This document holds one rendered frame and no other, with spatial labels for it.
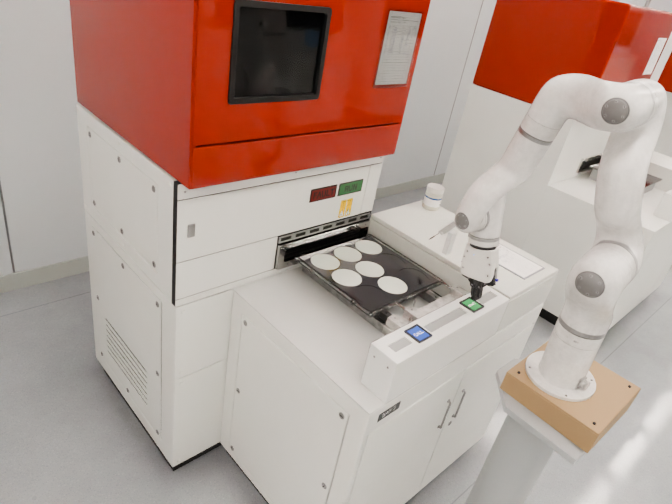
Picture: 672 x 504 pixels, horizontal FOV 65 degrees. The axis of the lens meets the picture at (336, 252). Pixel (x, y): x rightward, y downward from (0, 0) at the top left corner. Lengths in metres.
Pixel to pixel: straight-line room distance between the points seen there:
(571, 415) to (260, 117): 1.12
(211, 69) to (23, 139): 1.69
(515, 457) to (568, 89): 1.04
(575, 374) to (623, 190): 0.51
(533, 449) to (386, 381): 0.53
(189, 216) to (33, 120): 1.50
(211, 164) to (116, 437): 1.34
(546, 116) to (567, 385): 0.71
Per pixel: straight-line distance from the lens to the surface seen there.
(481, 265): 1.55
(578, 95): 1.32
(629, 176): 1.33
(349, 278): 1.72
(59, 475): 2.31
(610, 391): 1.67
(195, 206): 1.49
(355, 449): 1.51
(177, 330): 1.70
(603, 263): 1.34
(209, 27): 1.30
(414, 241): 1.91
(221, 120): 1.37
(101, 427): 2.43
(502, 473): 1.81
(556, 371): 1.56
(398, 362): 1.34
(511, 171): 1.42
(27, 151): 2.91
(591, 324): 1.46
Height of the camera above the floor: 1.82
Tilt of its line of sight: 30 degrees down
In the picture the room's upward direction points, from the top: 11 degrees clockwise
